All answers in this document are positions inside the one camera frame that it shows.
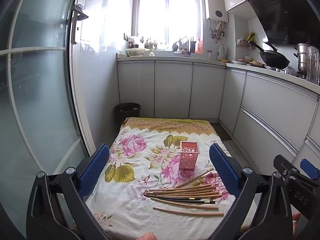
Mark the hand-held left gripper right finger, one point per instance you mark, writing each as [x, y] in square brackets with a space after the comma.
[223, 170]

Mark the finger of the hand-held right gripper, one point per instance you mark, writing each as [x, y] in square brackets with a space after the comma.
[283, 165]
[310, 167]

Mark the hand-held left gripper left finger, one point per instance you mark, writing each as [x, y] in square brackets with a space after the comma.
[96, 170]

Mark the pink perforated utensil holder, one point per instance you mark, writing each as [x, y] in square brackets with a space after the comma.
[187, 158]

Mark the black chopstick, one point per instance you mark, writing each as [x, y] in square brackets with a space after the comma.
[202, 201]
[175, 198]

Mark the pile of wooden chopsticks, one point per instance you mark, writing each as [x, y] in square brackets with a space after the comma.
[185, 191]

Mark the person's right hand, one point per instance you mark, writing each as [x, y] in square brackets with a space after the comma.
[297, 221]

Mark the floral printed cloth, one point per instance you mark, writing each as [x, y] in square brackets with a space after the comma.
[130, 200]

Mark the grey kitchen base cabinet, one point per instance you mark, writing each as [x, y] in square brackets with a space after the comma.
[172, 90]
[275, 105]

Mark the black trash bin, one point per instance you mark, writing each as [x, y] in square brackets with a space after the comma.
[127, 116]

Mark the gas stove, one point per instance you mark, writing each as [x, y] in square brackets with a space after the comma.
[280, 70]

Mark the clear glass pitcher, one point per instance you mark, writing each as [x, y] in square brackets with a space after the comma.
[313, 67]

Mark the black wok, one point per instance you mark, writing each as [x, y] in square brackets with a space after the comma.
[275, 58]

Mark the steel stock pot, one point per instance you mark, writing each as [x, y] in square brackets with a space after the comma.
[302, 60]

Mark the frosted glass sliding door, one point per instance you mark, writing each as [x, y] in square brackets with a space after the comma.
[37, 80]

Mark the small red-lidded jar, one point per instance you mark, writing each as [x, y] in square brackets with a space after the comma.
[209, 55]

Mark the white ceramic bowl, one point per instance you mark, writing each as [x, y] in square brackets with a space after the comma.
[135, 52]

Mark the red packet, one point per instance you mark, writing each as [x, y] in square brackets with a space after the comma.
[199, 46]

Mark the black knife block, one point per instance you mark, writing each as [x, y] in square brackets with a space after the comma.
[192, 47]

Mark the yellow package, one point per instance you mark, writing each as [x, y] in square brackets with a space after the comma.
[251, 36]

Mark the row of small bottles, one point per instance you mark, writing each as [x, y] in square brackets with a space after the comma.
[152, 45]

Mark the black range hood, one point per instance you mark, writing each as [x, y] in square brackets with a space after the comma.
[282, 12]

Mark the kitchen window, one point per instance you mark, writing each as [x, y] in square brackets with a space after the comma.
[152, 17]

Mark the white water heater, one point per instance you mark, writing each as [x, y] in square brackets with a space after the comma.
[216, 7]

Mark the wall spice rack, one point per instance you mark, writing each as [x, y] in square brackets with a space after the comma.
[243, 44]

